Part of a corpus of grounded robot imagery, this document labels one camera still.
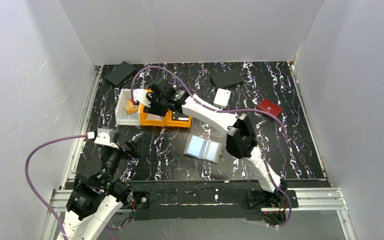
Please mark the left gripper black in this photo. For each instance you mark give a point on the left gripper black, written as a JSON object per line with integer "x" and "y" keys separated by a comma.
{"x": 123, "y": 149}

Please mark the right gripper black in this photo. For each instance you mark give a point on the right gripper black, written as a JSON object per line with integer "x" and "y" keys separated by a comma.
{"x": 157, "y": 104}

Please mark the grey card holder blue inside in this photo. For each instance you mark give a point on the grey card holder blue inside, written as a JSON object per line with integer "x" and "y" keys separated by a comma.
{"x": 203, "y": 149}

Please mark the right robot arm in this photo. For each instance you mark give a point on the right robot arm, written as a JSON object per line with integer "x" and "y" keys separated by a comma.
{"x": 241, "y": 138}

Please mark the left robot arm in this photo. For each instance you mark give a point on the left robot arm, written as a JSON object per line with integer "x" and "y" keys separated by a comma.
{"x": 94, "y": 200}

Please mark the silver cards in orange bin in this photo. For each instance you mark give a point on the silver cards in orange bin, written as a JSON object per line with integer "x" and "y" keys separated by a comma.
{"x": 153, "y": 117}

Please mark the black cards in orange bin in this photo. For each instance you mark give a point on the black cards in orange bin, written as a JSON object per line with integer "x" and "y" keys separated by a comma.
{"x": 179, "y": 117}

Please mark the tan cards in white bin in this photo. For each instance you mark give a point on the tan cards in white bin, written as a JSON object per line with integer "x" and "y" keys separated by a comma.
{"x": 131, "y": 107}

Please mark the black card case far left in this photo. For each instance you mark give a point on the black card case far left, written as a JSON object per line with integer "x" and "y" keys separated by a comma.
{"x": 120, "y": 73}

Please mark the black card case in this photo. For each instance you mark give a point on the black card case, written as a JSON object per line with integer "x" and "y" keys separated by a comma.
{"x": 226, "y": 79}
{"x": 120, "y": 73}

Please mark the white card holder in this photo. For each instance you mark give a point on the white card holder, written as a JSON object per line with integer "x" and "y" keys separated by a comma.
{"x": 221, "y": 98}

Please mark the black card case far centre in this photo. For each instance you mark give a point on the black card case far centre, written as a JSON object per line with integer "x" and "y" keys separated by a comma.
{"x": 226, "y": 79}

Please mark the red card holder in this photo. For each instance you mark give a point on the red card holder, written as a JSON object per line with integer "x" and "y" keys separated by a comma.
{"x": 269, "y": 107}

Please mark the orange double bin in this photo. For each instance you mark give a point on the orange double bin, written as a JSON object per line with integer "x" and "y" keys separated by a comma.
{"x": 167, "y": 122}

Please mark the white plastic bin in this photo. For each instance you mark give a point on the white plastic bin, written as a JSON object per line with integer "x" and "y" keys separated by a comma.
{"x": 122, "y": 118}

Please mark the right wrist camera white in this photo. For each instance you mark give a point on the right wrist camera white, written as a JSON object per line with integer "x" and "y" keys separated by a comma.
{"x": 142, "y": 96}

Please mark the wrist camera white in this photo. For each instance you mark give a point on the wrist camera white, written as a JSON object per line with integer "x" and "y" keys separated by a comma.
{"x": 142, "y": 96}
{"x": 105, "y": 137}

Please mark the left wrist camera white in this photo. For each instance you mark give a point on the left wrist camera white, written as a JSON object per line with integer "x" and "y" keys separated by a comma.
{"x": 105, "y": 137}

